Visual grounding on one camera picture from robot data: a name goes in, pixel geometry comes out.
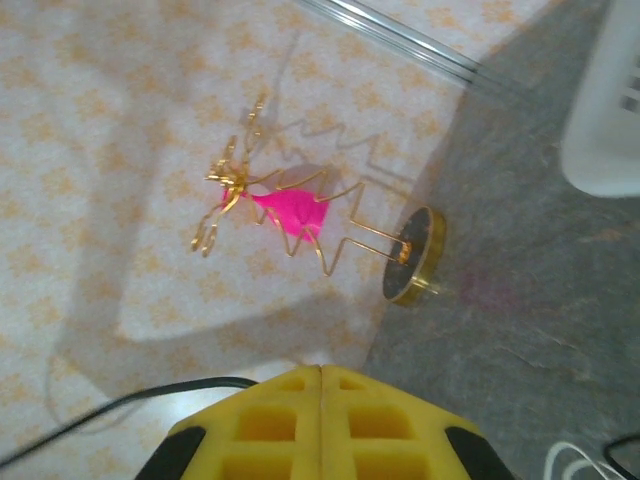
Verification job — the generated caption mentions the aluminium frame post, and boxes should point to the aluminium frame post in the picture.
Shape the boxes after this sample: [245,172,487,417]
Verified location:
[297,0,501,89]

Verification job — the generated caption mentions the gold wire tree stand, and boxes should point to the gold wire tree stand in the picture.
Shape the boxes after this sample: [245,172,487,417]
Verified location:
[188,92,447,309]

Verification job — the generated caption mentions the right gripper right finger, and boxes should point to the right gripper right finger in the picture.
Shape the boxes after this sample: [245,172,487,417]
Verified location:
[322,363,517,480]

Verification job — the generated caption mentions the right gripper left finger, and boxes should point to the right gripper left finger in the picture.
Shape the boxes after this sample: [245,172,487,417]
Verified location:
[133,363,324,480]

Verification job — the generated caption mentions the thin white cable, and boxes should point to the thin white cable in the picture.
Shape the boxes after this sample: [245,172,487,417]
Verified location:
[543,439,621,480]

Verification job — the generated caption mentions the white plastic basket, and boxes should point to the white plastic basket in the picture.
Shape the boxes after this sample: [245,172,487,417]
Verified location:
[559,0,640,199]

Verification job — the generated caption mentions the pink plastic goblet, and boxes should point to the pink plastic goblet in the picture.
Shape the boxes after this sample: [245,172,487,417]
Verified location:
[219,187,332,243]

